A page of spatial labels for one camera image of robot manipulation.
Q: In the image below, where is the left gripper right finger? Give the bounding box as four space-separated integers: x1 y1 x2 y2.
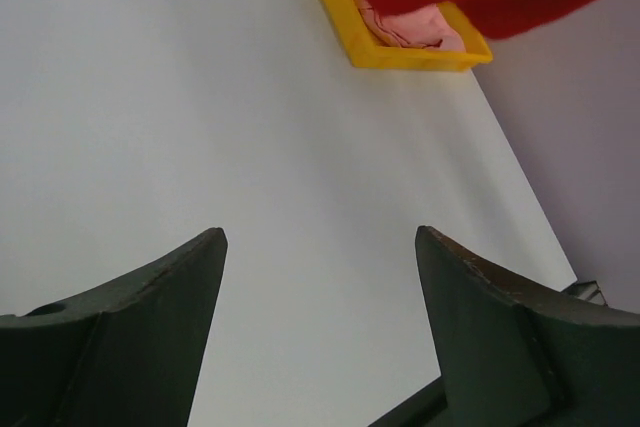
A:
415 227 639 426

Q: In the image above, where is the yellow plastic bin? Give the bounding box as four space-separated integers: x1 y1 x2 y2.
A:
322 0 493 72

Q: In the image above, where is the pink t shirt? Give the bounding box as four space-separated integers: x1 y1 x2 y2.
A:
354 0 466 52

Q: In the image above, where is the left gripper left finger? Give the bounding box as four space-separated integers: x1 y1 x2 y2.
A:
1 228 228 426

